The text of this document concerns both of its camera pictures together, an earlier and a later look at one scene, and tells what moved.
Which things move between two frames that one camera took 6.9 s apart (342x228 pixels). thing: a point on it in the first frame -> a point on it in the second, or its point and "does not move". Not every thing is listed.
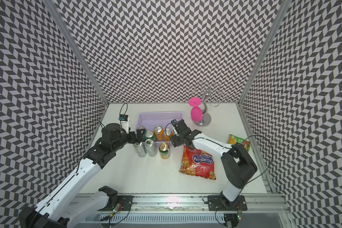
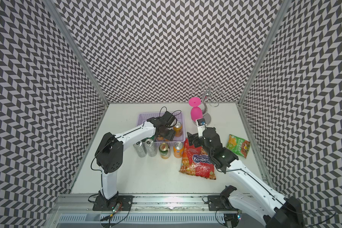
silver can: x=150 y=148 does not move
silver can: x=140 y=149 does not move
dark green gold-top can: x=164 y=151 does not move
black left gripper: x=139 y=136 -> x=171 y=136
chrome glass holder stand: x=211 y=92 does not move
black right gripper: x=175 y=141 -> x=195 y=137
